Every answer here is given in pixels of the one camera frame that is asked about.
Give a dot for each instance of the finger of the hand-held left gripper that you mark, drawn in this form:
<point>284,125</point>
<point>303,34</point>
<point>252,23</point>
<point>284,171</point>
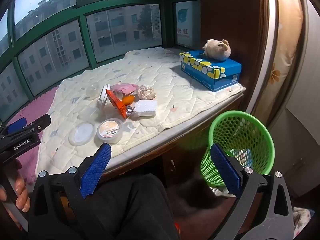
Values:
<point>41,122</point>
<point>17,125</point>

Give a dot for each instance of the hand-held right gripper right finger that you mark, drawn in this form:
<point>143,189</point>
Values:
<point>225,170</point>

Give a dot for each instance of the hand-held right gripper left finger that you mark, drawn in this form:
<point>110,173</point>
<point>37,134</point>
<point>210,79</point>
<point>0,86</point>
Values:
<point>97,170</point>

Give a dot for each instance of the clear round plastic lid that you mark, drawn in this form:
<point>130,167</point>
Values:
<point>81,133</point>

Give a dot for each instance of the round labelled plastic container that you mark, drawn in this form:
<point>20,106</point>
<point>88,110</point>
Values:
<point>110,130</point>

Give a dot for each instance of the green plastic mesh basket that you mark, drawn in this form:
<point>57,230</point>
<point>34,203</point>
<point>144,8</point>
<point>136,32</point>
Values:
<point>250,130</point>

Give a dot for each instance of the clear plastic dome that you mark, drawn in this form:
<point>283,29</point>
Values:
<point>93,92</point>

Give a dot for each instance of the silver foil ball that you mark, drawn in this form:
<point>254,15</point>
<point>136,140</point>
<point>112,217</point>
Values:
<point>130,110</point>

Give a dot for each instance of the orange snack wrapper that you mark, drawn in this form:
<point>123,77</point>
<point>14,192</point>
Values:
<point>116,102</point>

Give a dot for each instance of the small orange fruit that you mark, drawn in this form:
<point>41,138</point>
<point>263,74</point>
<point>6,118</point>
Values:
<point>128,99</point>

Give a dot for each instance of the white foam block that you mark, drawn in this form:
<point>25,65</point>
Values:
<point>146,107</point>

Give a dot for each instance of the pink packet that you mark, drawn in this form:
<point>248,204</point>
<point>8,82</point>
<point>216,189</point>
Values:
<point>125,88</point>

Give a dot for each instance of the paper ball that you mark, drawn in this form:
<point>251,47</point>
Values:
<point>146,92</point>

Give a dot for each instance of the person's left hand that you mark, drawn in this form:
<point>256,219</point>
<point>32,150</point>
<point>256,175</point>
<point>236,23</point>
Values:
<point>22,192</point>

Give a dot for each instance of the colourful printed paper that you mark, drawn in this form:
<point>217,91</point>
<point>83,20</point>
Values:
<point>241,155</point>

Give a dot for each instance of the white crumpled cloth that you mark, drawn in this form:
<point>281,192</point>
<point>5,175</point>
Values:
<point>217,191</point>

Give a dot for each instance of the pink foam mat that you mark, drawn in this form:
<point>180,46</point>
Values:
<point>37,100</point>

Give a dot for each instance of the person's black trouser leg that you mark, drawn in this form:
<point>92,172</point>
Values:
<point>132,205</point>

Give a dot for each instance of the grey apartment building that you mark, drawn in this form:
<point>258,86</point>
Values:
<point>50,50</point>

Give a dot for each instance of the white floral cloth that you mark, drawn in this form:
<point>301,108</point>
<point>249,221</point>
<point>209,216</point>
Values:
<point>301,217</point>

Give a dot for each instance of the blue spotted tissue box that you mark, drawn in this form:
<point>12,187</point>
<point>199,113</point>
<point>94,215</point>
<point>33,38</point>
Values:
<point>220,75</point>

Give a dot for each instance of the white quilted blanket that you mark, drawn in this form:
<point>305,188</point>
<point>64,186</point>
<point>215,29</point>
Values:
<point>162,80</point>

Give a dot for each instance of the beige plush toy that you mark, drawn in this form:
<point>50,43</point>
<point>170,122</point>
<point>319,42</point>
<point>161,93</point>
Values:
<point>217,50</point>

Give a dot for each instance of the beige floral fabric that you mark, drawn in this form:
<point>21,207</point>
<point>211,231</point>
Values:
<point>285,42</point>

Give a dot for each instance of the tree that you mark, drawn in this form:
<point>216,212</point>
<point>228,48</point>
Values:
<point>145,22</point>

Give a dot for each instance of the white printed cardboard box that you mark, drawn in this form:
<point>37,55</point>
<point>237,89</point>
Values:
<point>187,22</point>

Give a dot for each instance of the white louvred vent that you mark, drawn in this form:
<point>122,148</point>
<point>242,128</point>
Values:
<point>155,21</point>

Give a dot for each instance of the green window frame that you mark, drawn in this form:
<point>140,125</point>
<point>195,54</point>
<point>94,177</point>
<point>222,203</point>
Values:
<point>85,42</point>

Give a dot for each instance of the brown wooden wall panel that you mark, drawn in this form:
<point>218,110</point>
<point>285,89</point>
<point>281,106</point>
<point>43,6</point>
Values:
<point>230,12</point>

